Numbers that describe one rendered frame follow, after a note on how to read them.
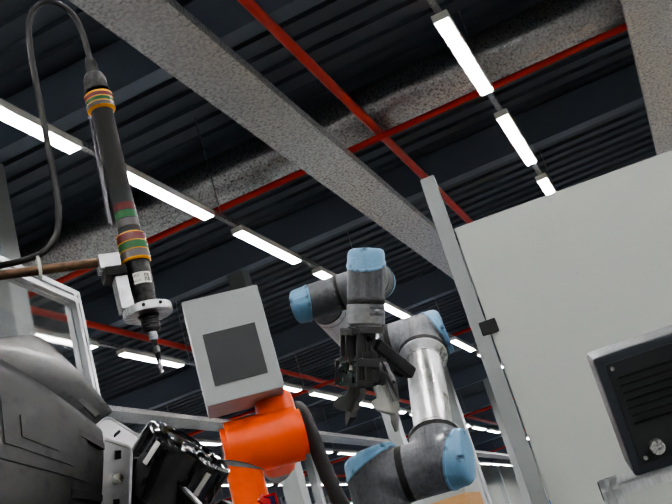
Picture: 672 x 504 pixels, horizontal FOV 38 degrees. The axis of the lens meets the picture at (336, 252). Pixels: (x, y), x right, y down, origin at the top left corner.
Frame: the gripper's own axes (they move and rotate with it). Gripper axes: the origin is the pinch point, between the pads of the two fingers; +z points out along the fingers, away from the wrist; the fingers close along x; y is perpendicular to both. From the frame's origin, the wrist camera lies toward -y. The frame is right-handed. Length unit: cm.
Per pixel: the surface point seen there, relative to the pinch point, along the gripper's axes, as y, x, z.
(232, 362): -160, -313, -7
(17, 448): 88, 49, -6
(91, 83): 64, 9, -56
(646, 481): -6, 57, 4
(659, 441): -5, 60, -2
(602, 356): -1, 54, -15
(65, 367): 71, 19, -13
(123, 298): 64, 22, -23
